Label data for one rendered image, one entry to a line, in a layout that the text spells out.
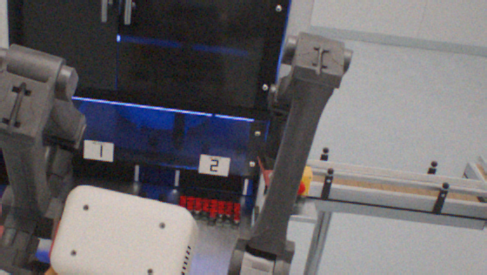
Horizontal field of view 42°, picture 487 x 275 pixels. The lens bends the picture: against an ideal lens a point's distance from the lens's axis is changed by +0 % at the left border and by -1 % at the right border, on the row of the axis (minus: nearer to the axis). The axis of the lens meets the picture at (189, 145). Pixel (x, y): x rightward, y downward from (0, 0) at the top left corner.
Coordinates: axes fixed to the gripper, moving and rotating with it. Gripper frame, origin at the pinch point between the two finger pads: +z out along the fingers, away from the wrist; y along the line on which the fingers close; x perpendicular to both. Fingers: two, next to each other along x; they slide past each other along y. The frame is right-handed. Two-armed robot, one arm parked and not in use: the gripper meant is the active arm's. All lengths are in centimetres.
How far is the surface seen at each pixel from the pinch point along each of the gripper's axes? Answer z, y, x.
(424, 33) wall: 122, 424, -294
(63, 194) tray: 26, 33, 51
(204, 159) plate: 11.1, 28.3, 10.2
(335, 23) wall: 123, 444, -207
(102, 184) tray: 27, 39, 39
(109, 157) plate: 14, 35, 37
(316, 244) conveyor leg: 48, 31, -33
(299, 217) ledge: 27.3, 20.6, -19.3
